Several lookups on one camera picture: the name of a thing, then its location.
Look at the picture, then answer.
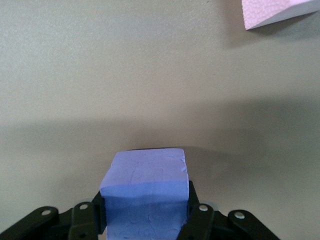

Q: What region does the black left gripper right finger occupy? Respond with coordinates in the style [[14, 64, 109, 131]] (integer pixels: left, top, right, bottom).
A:
[[176, 179, 281, 240]]

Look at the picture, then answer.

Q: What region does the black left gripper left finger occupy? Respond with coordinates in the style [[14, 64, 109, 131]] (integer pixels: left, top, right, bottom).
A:
[[0, 191, 109, 240]]

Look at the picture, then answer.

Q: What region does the purple foam block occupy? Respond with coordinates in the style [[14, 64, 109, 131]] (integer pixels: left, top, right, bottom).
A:
[[99, 147, 190, 240]]

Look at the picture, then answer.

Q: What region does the pink foam block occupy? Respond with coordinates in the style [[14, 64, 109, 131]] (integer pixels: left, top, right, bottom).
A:
[[241, 0, 320, 31]]

